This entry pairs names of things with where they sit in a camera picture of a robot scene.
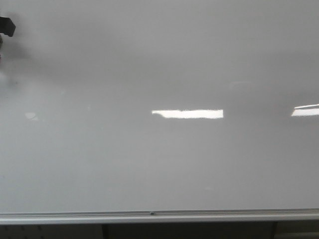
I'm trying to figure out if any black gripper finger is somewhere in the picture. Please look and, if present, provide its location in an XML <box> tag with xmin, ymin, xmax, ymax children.
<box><xmin>0</xmin><ymin>16</ymin><xmax>16</xmax><ymax>37</ymax></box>

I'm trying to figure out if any white whiteboard with aluminium frame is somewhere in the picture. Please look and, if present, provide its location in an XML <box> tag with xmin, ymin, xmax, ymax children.
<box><xmin>0</xmin><ymin>0</ymin><xmax>319</xmax><ymax>225</ymax></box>

